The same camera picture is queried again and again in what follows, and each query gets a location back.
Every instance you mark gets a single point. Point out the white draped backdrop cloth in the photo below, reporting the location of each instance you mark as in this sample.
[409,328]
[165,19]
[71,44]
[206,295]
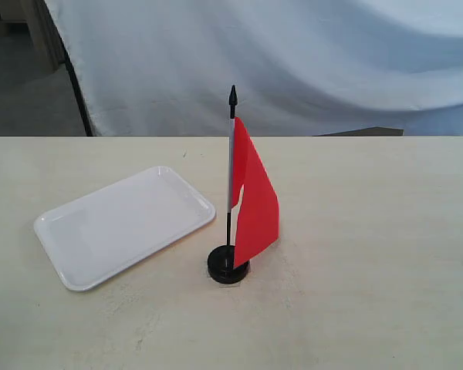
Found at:
[301,68]

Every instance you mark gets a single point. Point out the red flag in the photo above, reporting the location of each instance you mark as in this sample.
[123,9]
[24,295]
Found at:
[249,188]

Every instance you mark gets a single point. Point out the wooden furniture in background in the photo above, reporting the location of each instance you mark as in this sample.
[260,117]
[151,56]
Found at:
[43,33]

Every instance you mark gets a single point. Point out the black backdrop stand pole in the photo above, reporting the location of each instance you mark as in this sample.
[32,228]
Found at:
[80,102]

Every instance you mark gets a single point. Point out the black round flag base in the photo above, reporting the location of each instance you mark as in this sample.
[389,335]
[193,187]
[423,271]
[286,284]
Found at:
[221,265]

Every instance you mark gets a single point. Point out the white rectangular plastic tray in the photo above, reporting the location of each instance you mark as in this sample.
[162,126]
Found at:
[93,238]

